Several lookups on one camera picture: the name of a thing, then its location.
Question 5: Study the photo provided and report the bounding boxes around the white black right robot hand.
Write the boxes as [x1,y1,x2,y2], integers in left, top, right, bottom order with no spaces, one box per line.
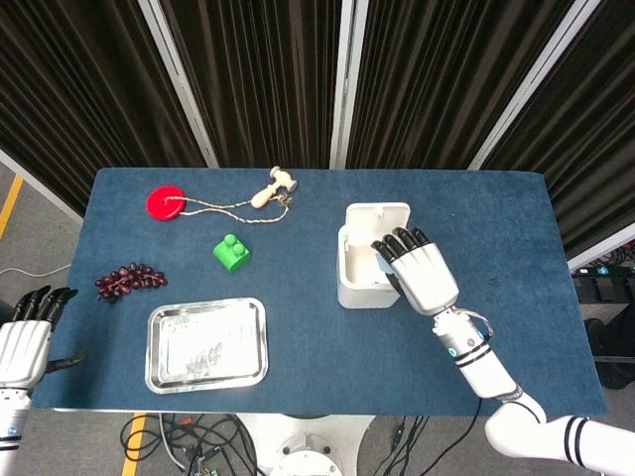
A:
[371,226,460,314]

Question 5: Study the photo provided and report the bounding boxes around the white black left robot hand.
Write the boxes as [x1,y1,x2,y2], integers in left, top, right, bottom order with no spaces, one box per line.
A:
[0,286,88,393]

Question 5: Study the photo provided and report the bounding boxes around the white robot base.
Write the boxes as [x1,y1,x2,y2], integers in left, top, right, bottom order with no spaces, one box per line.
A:
[237,414,378,476]

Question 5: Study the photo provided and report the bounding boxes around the white open-lid plastic box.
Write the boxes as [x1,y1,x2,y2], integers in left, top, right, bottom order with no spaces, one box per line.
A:
[336,201,413,310]

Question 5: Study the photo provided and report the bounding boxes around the dark red grape bunch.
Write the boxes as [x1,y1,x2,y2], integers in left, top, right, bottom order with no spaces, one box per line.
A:
[94,262,169,303]

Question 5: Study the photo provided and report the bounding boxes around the blue table cloth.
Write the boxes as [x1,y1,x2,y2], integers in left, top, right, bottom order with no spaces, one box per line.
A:
[52,167,609,416]

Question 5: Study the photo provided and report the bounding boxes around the black power strip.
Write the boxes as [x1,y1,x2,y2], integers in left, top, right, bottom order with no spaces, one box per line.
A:
[571,266,635,301]

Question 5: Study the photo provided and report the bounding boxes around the stainless steel tray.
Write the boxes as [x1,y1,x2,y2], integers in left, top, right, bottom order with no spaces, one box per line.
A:
[145,297,270,396]

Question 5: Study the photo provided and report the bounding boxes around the green two-stud toy block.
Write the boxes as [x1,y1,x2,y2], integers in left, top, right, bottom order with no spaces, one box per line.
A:
[212,234,253,273]

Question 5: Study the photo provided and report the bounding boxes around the red round disc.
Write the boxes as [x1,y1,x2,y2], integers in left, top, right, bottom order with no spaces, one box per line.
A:
[146,184,186,220]

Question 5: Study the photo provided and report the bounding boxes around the black pleated curtain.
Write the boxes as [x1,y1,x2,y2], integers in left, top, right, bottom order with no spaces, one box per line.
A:
[0,0,635,260]

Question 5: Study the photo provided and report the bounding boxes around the coloured wrist wires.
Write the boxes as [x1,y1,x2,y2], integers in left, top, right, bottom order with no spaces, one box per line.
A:
[453,306,493,342]

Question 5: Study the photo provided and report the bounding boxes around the white floor cable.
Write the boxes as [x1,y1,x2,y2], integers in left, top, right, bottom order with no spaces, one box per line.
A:
[0,264,71,280]

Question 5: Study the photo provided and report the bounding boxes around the white partition base rail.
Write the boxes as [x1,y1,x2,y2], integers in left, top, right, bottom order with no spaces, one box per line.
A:
[567,236,635,272]
[0,148,84,227]

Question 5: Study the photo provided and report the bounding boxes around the black floor cable bundle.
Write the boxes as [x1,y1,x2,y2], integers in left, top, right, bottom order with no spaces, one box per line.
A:
[374,396,485,470]
[121,414,262,476]

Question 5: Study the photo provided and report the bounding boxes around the braided beige rope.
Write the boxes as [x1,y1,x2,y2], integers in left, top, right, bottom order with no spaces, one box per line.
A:
[166,194,294,225]

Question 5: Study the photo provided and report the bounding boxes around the white partition post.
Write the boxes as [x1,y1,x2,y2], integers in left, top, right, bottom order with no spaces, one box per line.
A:
[329,0,369,170]
[468,0,604,171]
[137,0,220,169]

